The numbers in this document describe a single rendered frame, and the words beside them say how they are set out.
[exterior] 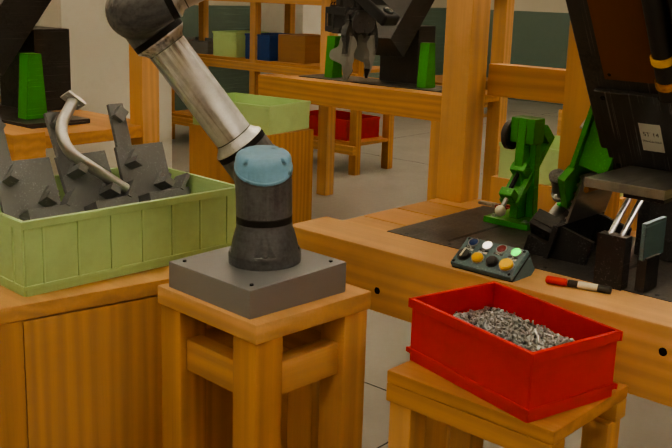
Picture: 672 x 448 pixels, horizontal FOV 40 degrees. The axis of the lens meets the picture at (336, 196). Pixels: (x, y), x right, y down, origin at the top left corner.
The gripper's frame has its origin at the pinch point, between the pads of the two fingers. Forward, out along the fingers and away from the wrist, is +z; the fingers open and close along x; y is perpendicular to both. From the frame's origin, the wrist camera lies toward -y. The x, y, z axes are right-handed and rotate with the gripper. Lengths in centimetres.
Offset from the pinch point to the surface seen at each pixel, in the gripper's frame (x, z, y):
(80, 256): 39, 43, 47
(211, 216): 2, 40, 46
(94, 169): 21, 29, 69
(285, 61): -414, 44, 440
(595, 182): -10, 17, -51
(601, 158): -29, 16, -43
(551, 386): 24, 44, -64
